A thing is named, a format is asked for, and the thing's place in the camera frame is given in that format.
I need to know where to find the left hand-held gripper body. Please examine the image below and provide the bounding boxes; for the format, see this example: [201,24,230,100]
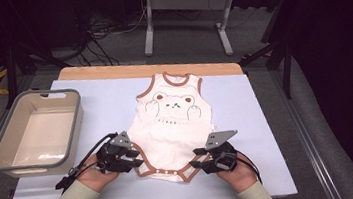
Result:
[93,130,137,177]

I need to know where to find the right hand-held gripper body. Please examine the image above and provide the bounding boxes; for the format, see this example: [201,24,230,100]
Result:
[201,128,243,174]

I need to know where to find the cream baby bodysuit brown trim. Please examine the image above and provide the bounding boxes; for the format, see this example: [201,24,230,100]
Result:
[121,66,224,190]

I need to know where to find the grey plastic tray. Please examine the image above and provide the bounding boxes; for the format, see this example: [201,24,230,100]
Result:
[0,84,91,182]

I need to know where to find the person's right hand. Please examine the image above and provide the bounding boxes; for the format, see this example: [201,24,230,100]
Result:
[215,159,259,196]

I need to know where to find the person's left hand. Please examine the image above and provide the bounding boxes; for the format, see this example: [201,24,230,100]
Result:
[73,151,122,195]

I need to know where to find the white table cover sheet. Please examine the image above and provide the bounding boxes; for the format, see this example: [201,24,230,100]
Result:
[0,54,299,199]

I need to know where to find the wooden table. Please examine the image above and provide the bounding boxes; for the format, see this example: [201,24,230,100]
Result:
[56,47,245,97]

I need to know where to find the black metal stand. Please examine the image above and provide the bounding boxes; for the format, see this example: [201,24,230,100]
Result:
[232,0,303,105]

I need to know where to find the black tripod stand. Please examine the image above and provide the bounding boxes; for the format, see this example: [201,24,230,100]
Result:
[0,0,75,110]

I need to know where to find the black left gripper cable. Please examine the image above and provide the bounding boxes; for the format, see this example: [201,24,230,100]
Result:
[49,131,125,192]

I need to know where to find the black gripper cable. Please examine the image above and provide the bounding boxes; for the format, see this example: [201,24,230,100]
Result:
[49,131,125,192]
[234,149,264,187]

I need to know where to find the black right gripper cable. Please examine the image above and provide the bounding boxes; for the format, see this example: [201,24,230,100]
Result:
[234,149,264,187]

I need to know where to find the black floor cables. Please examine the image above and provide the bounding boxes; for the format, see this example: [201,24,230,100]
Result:
[66,0,161,70]

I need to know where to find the white metal desk frame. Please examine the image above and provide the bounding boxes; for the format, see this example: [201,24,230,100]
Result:
[138,0,284,66]

